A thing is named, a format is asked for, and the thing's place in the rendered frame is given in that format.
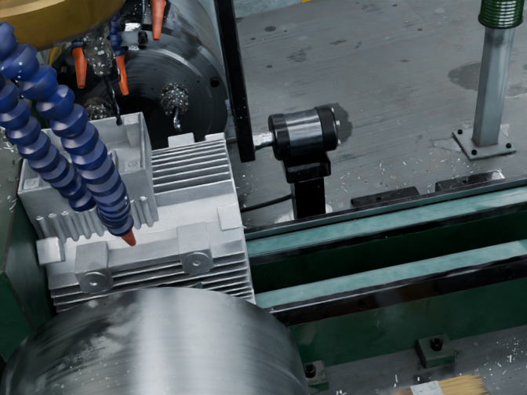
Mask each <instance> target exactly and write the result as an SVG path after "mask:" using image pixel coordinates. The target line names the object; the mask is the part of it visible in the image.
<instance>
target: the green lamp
mask: <svg viewBox="0 0 527 395"><path fill-rule="evenodd" d="M524 3H525V0H482V3H481V9H480V19H481V20H482V21H483V22H484V23H486V24H488V25H492V26H497V27H507V26H511V25H515V24H517V23H518V22H520V21H521V19H522V14H523V9H524V8H523V7H524Z"/></svg>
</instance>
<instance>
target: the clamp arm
mask: <svg viewBox="0 0 527 395"><path fill-rule="evenodd" d="M213 2H214V7H215V13H216V22H217V26H218V31H219V36H220V45H221V50H222V55H223V61H224V70H225V74H226V79H227V88H228V93H229V98H230V99H229V100H225V104H226V108H227V114H228V117H230V116H232V118H233V122H234V131H235V136H236V141H237V146H238V153H239V157H240V160H241V163H245V162H250V161H255V160H256V154H255V153H256V150H261V148H256V147H260V145H261V142H260V141H259V142H254V140H258V139H259V137H260V136H259V135H258V134H257V133H258V132H254V133H253V132H252V126H251V121H250V115H249V105H248V99H247V93H246V87H245V77H244V71H243V66H242V55H241V50H240V44H239V38H238V28H237V22H236V16H235V11H234V0H213ZM253 134H257V135H253Z"/></svg>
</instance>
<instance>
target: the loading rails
mask: <svg viewBox="0 0 527 395"><path fill-rule="evenodd" d="M243 232H244V236H245V244H246V248H247V253H248V257H249V266H250V270H251V275H252V280H253V290H254V295H255V299H256V305H257V306H259V307H261V308H262V309H264V310H266V311H267V312H269V313H270V314H272V315H273V316H275V317H276V318H277V319H278V320H280V321H281V322H282V323H283V324H284V325H285V327H286V328H287V329H288V330H289V332H290V333H291V335H292V336H293V338H294V340H295V342H296V345H297V347H298V350H299V353H300V359H301V362H302V365H303V370H304V374H305V377H306V380H307V385H308V389H309V392H310V393H317V392H321V391H325V390H328V389H329V379H328V376H327V373H326V370H325V368H326V367H330V366H333V365H338V364H345V363H348V362H352V361H359V360H363V359H367V358H371V357H378V356H382V355H385V354H389V353H396V352H400V351H404V350H411V349H415V348H416V350H417V352H418V354H419V356H420V359H421V361H422V363H423V366H424V367H425V368H434V367H437V366H442V365H446V364H452V363H454V362H455V360H456V352H455V350H454V349H453V346H452V343H451V342H450V341H452V340H456V339H462V338H466V337H471V336H474V335H481V334H485V333H489V332H496V331H499V330H504V329H508V328H514V327H518V326H522V325H526V324H527V173H526V174H522V175H518V176H511V177H507V178H502V179H495V180H491V181H487V182H483V183H476V184H471V185H467V186H462V187H455V188H451V189H447V190H440V191H435V192H431V193H427V194H420V195H416V196H412V197H404V198H400V199H396V200H392V201H385V202H380V203H375V204H371V205H364V206H360V207H356V208H349V209H344V210H340V211H336V212H329V213H325V214H321V215H316V216H309V217H305V218H301V219H294V220H289V221H285V222H280V223H273V224H269V225H265V226H258V227H254V228H249V229H245V230H243Z"/></svg>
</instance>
